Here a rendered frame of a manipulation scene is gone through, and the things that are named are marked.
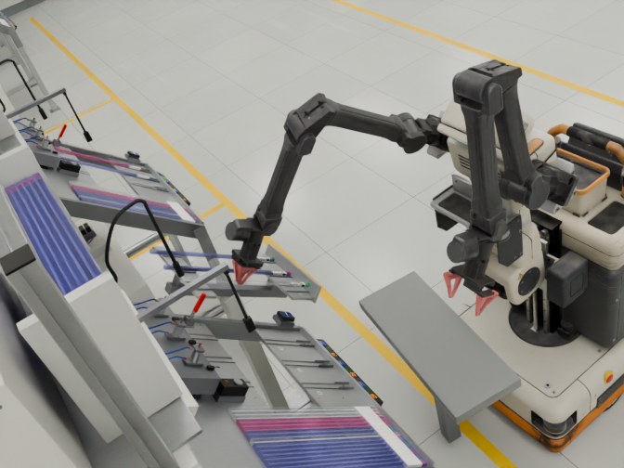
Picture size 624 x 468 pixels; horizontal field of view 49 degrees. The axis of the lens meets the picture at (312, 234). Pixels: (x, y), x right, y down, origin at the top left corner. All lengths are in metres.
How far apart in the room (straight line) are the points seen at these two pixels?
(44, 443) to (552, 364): 1.91
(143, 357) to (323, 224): 2.63
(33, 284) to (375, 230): 2.86
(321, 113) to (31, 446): 1.08
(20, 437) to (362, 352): 2.16
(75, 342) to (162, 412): 0.38
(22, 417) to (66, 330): 0.17
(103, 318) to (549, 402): 1.74
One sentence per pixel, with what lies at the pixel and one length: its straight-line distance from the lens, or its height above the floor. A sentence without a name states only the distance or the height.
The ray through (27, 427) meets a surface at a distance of 1.12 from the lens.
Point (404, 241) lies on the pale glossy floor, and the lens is 3.55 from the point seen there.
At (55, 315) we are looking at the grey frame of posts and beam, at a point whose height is 1.80.
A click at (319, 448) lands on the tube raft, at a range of 1.71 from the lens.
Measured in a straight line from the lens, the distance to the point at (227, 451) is 1.56.
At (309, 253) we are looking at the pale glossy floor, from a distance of 3.62.
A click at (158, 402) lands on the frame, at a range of 1.33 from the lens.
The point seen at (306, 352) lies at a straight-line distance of 2.16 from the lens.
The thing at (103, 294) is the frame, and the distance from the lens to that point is 1.14.
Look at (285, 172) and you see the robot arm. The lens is 1.92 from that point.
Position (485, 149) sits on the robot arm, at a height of 1.45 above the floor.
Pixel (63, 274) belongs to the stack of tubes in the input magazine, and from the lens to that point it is 1.29.
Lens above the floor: 2.37
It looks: 39 degrees down
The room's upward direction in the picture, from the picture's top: 18 degrees counter-clockwise
